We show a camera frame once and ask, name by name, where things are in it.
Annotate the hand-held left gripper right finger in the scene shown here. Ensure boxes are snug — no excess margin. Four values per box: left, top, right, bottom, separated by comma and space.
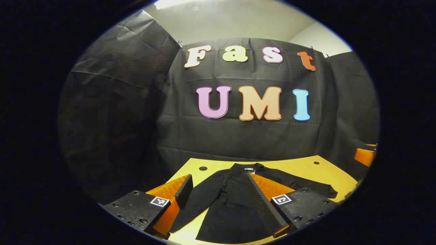
246, 172, 341, 239

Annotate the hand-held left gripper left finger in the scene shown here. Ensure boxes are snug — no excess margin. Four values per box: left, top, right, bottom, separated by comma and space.
103, 174, 193, 239

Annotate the black button shirt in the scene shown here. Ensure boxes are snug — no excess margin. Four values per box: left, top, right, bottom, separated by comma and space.
169, 163, 338, 244

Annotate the black backdrop cloth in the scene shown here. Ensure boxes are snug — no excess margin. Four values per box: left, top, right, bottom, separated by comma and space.
58, 10, 380, 205

